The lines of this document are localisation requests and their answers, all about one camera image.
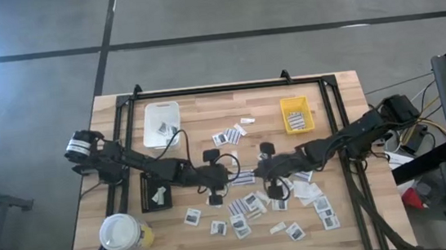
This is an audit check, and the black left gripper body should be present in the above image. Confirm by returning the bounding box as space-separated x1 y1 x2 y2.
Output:
190 147 234 209

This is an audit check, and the fingertip fabric bandage packet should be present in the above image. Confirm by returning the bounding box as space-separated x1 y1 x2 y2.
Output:
287 110 307 132

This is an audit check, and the plain white gauze packet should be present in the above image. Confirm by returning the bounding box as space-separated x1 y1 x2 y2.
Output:
292 179 317 201
297 183 326 208

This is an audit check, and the thin black floor cable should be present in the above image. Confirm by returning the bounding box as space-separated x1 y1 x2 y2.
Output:
361 71 436 96

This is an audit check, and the red object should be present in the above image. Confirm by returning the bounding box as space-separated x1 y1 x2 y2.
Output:
400 185 428 212

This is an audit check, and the black table leg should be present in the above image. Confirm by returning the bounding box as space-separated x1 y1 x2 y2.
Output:
388 141 446 186

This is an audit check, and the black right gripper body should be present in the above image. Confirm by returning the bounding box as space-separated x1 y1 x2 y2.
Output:
251 138 303 203

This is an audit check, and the black power adapter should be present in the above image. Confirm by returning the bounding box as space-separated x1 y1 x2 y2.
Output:
397 123 430 157

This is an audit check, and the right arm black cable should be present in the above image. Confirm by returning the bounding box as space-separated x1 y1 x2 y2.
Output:
262 173 292 203

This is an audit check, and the blue striped bandage packet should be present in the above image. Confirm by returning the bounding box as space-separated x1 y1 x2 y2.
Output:
230 170 256 187
294 170 315 184
225 196 251 218
223 127 243 147

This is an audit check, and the black plastic basket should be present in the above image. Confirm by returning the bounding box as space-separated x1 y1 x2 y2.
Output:
137 169 175 214

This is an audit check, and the white paper sheet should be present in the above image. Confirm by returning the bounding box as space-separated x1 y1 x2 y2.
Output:
384 149 416 172

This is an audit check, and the yellow floor cable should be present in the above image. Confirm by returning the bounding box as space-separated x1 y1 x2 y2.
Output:
395 94 446 146

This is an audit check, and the white plastic bin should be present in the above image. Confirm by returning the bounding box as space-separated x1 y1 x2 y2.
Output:
139 100 184 153

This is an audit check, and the yellow plastic basket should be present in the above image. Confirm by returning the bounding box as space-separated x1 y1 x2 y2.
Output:
279 94 316 136

